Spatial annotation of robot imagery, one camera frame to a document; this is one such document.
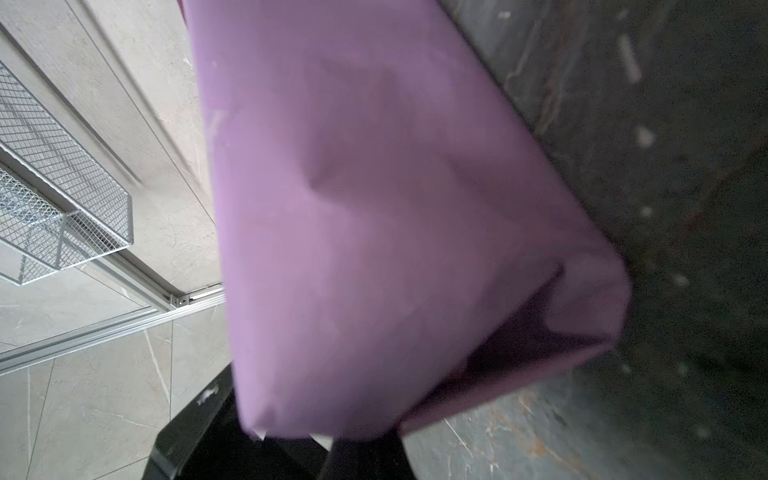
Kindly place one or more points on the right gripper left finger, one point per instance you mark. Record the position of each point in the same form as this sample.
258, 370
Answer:
205, 441

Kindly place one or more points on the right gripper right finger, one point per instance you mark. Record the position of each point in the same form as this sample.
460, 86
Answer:
382, 458

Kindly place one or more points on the pink wrapping paper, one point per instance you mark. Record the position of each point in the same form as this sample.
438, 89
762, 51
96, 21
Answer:
395, 245

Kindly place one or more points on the white wire mesh basket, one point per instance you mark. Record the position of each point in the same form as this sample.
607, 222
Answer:
59, 207

